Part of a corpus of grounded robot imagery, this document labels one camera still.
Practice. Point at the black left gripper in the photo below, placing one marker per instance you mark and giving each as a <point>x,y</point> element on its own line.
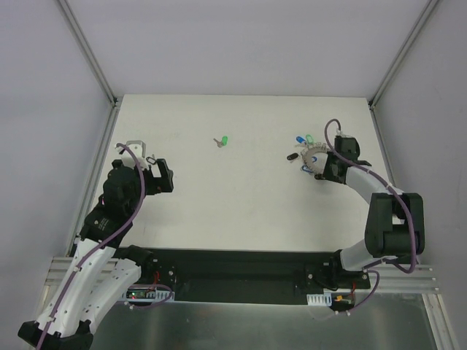
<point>160,176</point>

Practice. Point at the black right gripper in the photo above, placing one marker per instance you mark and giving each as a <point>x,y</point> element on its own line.
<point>329,168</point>

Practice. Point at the metal disc with key rings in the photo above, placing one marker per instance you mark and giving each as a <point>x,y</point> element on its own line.
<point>319,150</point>

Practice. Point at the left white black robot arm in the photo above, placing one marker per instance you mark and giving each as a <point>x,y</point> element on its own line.
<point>80,303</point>

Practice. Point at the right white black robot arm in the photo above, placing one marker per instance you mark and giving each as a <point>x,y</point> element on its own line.
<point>394,231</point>

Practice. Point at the green tag silver key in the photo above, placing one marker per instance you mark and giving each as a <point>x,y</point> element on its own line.
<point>222,142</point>

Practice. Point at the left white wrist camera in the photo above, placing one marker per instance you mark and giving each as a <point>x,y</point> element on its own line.
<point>134,149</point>

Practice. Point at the left aluminium frame rail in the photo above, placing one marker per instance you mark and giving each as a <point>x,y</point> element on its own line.
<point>105,135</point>

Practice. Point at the aluminium frame rail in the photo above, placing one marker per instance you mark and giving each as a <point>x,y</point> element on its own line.
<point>402,103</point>
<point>105,135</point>

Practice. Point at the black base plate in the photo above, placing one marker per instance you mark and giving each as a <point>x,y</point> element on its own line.
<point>277,278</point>

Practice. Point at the front aluminium rail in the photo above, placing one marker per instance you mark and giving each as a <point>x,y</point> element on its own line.
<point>391,280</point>

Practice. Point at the left white cable duct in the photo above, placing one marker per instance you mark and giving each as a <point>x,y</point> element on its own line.
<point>148,295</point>

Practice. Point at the white cable duct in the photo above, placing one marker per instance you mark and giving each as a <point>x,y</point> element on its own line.
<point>320,300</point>
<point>148,295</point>

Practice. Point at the right white cable duct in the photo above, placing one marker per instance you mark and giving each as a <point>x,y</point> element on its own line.
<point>320,300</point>

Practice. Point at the right aluminium frame rail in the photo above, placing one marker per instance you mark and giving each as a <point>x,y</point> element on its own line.
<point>402,103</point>

